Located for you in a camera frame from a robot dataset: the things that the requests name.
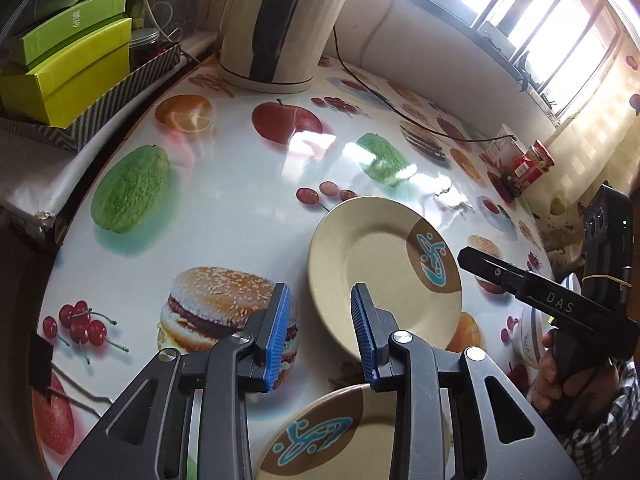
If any glass jar with metal lid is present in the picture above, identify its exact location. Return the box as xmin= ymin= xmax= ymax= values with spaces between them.
xmin=129 ymin=27 xmax=168 ymax=68

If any black power cable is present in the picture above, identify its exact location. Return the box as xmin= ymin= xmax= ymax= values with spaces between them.
xmin=330 ymin=27 xmax=517 ymax=142

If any person's right hand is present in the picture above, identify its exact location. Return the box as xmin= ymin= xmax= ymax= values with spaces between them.
xmin=530 ymin=330 xmax=623 ymax=436

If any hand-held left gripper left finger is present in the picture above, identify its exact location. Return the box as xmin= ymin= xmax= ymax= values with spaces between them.
xmin=57 ymin=282 xmax=301 ymax=480

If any black binder clip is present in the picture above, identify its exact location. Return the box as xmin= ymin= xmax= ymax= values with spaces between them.
xmin=29 ymin=332 xmax=113 ymax=418

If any red-lidded glass jar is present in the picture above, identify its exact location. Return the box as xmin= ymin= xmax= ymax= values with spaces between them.
xmin=505 ymin=139 xmax=556 ymax=198

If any grey striped tray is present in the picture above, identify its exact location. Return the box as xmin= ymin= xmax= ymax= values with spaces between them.
xmin=0 ymin=40 xmax=183 ymax=153

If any cream electric kettle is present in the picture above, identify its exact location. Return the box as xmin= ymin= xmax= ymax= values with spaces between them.
xmin=217 ymin=0 xmax=351 ymax=93

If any red and white carton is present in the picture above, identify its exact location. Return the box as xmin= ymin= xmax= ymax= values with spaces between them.
xmin=482 ymin=135 xmax=528 ymax=168

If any white bowl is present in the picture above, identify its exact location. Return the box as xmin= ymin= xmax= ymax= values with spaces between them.
xmin=520 ymin=272 xmax=583 ymax=371

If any beige plate with blue print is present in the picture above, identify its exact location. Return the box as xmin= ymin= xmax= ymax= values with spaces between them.
xmin=308 ymin=196 xmax=463 ymax=363
xmin=255 ymin=384 xmax=453 ymax=480

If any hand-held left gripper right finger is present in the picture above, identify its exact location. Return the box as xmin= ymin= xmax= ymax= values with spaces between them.
xmin=350 ymin=282 xmax=583 ymax=480

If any yellow-green box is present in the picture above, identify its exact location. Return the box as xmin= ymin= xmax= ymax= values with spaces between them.
xmin=0 ymin=18 xmax=133 ymax=128

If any light green box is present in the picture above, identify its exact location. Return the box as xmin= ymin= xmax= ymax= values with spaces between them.
xmin=10 ymin=0 xmax=132 ymax=66

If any cream heart-print curtain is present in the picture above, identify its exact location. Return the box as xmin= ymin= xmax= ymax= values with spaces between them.
xmin=540 ymin=35 xmax=640 ymax=271

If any fruit-printed tablecloth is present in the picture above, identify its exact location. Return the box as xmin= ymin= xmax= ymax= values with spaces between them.
xmin=32 ymin=57 xmax=556 ymax=480

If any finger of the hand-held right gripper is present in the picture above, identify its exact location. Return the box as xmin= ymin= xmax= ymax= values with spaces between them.
xmin=457 ymin=246 xmax=529 ymax=306

